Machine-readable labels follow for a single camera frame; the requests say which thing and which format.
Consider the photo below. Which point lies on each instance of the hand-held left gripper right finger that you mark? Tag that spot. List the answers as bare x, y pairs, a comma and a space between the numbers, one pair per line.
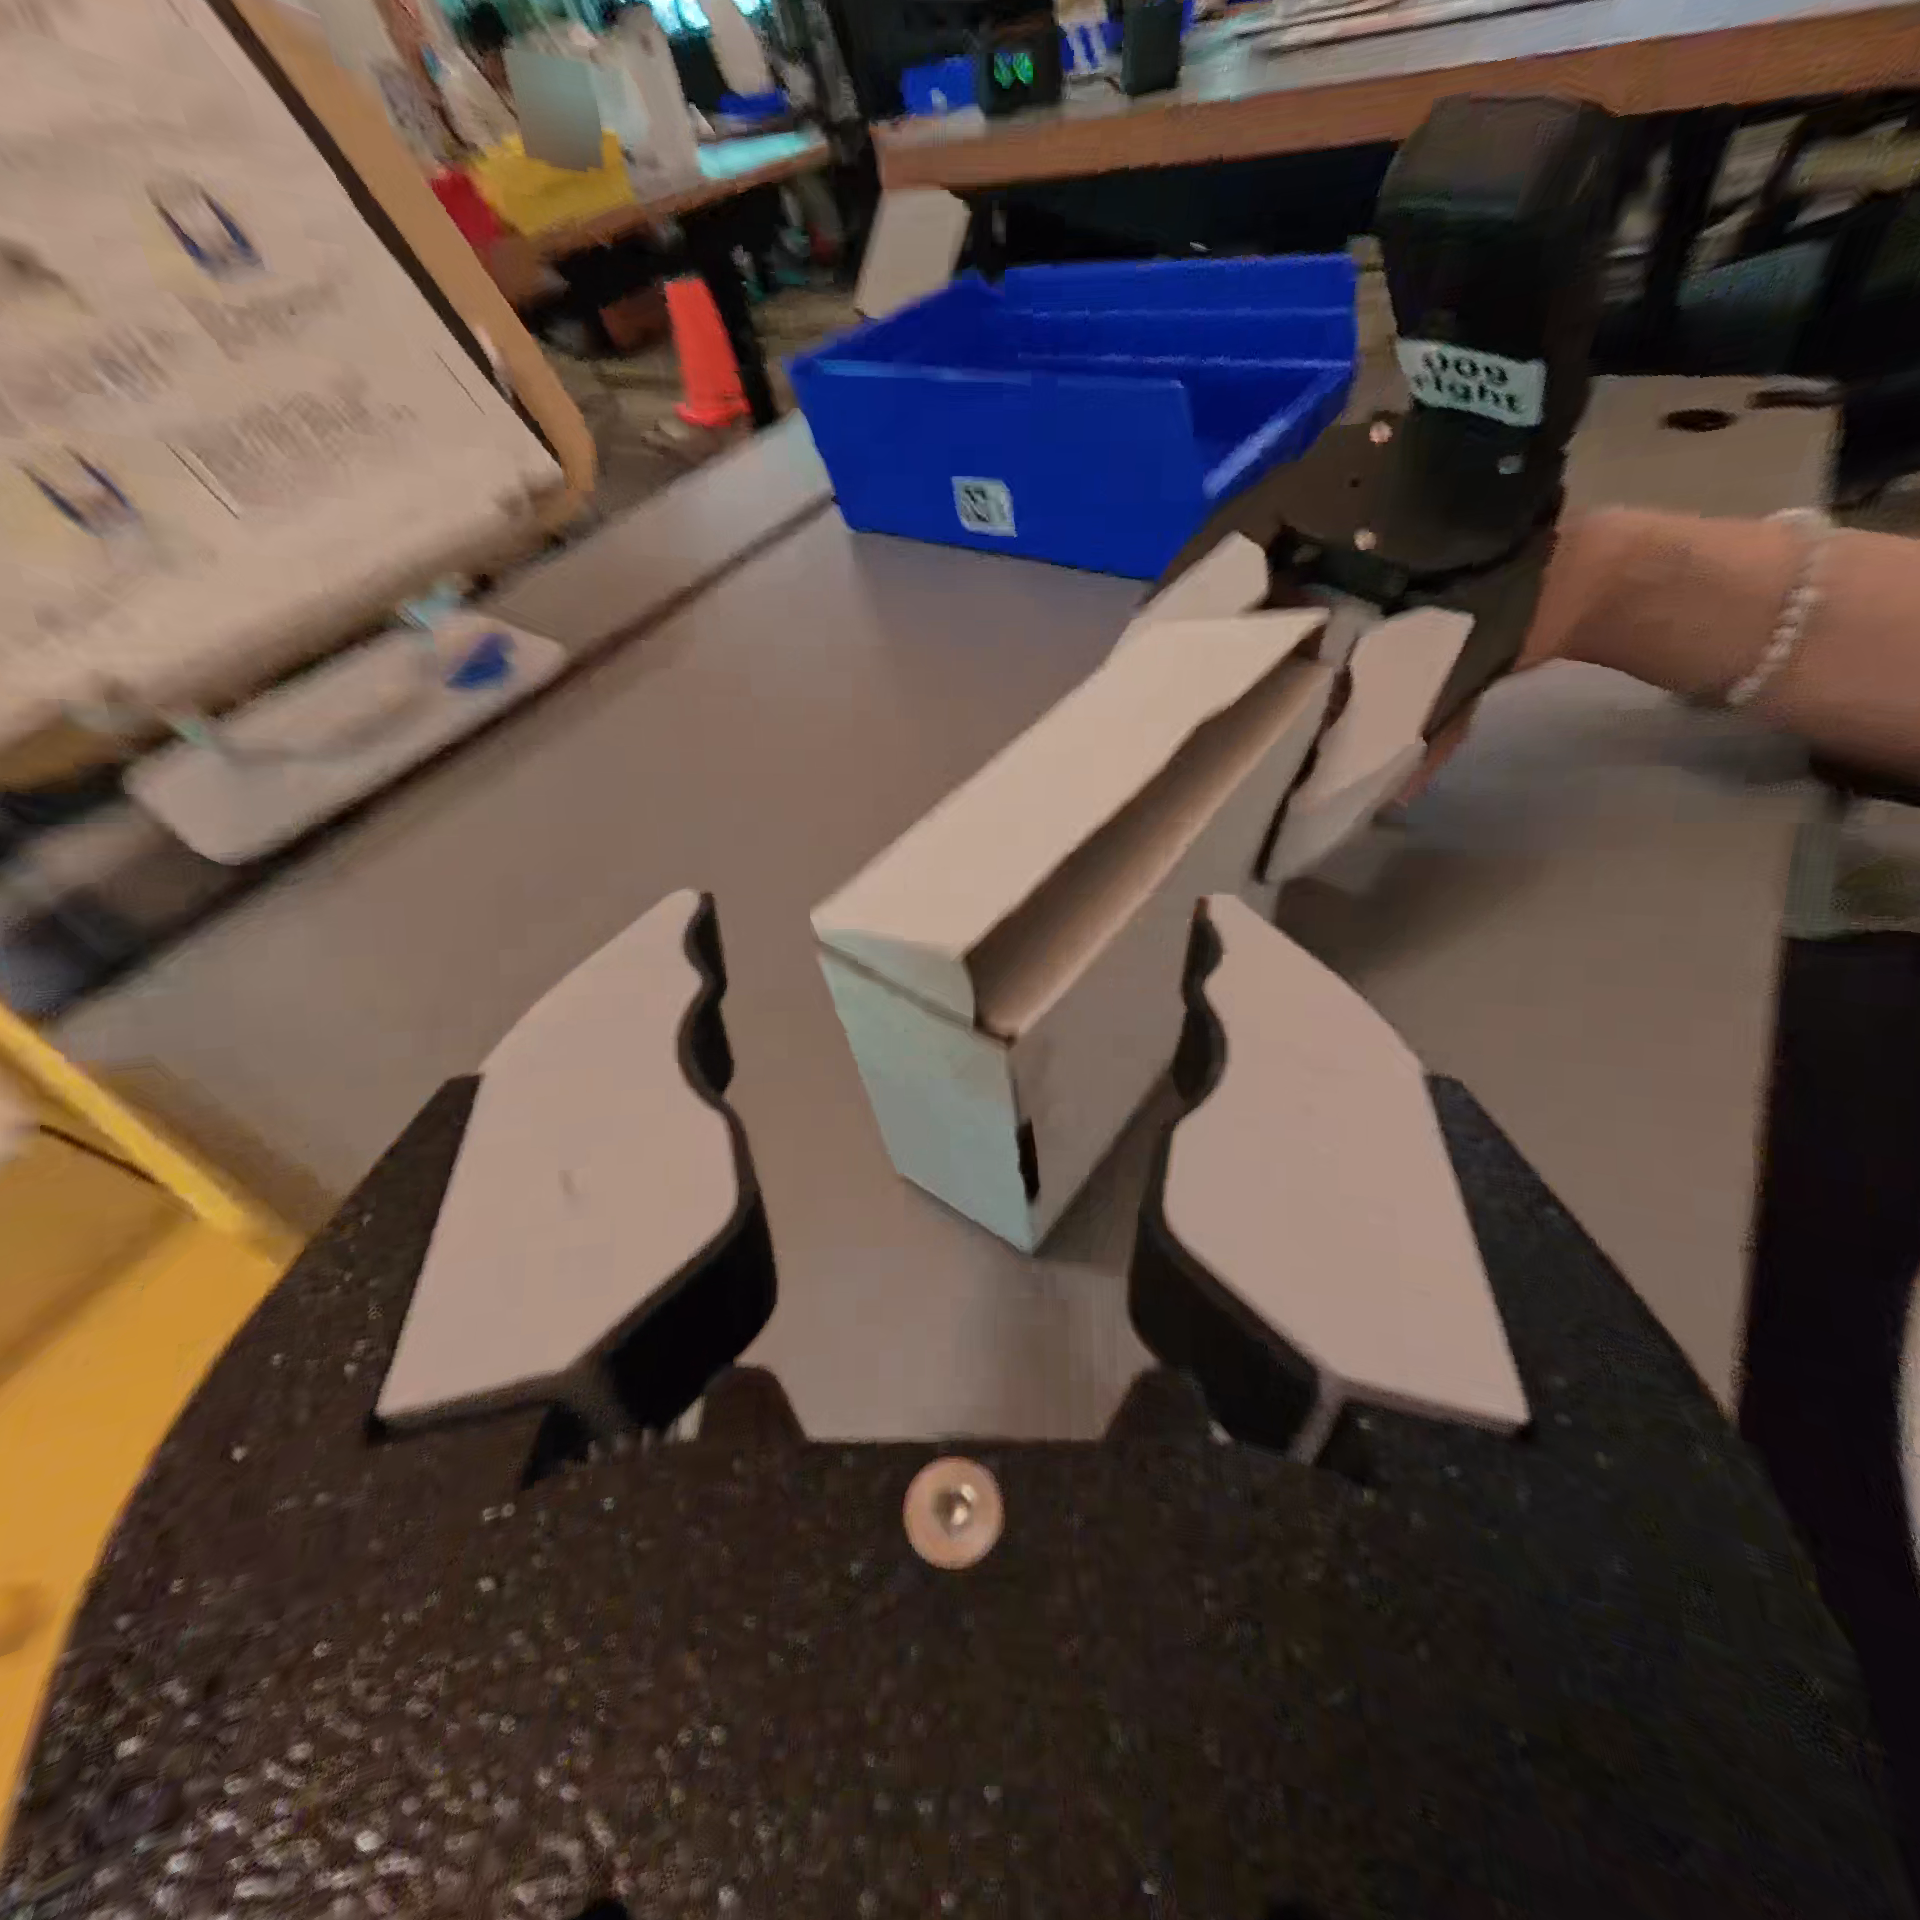
1319, 1215

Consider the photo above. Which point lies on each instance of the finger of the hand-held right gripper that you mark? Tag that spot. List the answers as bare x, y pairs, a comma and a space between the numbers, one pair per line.
1389, 706
1223, 582

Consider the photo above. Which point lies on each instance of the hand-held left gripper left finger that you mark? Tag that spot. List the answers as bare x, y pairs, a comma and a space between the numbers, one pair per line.
585, 1202

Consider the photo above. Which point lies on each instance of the blue plastic bin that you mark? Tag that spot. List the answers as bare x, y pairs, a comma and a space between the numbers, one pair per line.
1051, 435

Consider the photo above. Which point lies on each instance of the white cardboard box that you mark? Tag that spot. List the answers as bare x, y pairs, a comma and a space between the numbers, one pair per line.
931, 1080

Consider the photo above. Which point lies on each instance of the yellow plastic bin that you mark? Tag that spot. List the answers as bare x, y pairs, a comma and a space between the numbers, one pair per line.
91, 1350

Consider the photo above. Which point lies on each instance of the person's right forearm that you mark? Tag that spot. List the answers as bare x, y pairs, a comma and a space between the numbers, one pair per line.
1869, 645

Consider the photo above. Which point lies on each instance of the black box device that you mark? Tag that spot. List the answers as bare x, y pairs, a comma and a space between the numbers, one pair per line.
1152, 44

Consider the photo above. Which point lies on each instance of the person's right hand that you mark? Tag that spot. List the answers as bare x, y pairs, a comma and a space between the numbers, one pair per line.
1641, 592

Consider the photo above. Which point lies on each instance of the background wooden table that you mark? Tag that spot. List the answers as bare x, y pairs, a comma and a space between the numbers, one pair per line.
750, 158
1349, 91

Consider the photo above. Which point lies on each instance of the black timer green display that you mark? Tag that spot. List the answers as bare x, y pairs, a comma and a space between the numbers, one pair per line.
1019, 76

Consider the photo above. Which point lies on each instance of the white board stand base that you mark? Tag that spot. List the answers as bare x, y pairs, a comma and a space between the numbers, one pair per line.
301, 764

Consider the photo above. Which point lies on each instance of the small blue clip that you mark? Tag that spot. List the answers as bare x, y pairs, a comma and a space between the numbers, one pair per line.
480, 664

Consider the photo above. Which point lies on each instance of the orange traffic cone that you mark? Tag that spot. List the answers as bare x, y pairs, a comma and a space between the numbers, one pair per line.
704, 360

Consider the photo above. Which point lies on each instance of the printed instruction board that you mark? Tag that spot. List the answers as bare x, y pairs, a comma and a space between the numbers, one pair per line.
225, 375

